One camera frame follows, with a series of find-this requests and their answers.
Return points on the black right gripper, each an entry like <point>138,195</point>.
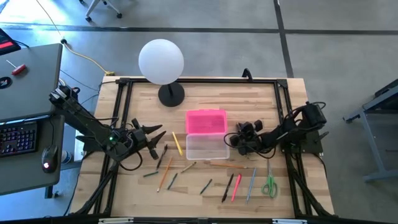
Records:
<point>248,140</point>

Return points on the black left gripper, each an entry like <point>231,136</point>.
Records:
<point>140,140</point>

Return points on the dark brown pen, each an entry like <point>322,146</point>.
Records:
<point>162,156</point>

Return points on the yellow pencil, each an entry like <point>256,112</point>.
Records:
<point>177,143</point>

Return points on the orange pencil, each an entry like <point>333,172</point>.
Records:
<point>164,174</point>
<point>228,165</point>

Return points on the clear supply box pink lid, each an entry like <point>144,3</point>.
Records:
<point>206,123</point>

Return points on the short green pencil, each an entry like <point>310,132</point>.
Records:
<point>150,174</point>

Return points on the pink pen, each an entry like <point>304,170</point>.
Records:
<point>236,187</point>

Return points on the grey pen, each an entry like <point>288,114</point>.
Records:
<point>251,185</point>

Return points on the short olive pencil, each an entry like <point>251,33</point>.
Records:
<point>188,167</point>

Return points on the black pen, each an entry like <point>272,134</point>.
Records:
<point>227,187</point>

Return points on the dark green pencil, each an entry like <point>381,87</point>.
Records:
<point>206,186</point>
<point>172,181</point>

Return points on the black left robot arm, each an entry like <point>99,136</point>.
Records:
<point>90,124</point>

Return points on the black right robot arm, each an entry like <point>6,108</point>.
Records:
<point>280,133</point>

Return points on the white globe lamp black stand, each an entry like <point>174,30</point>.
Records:
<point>161,60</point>

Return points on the white bottle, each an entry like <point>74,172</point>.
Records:
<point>66,157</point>

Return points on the black computer mouse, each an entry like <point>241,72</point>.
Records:
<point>49,158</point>

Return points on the office chair base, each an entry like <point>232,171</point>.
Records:
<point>119,15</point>

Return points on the grey desk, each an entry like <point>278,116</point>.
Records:
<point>25,177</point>

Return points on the black backlit keyboard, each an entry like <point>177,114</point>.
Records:
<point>17,140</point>

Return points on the grey metal cart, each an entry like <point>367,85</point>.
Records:
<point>388,99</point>

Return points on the black device with red display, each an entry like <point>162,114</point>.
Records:
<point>7,43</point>

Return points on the black aluminium table frame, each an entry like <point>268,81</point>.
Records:
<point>202,80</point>

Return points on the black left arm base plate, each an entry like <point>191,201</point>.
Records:
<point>85,144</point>

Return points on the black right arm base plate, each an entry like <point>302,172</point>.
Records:
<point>311,144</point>

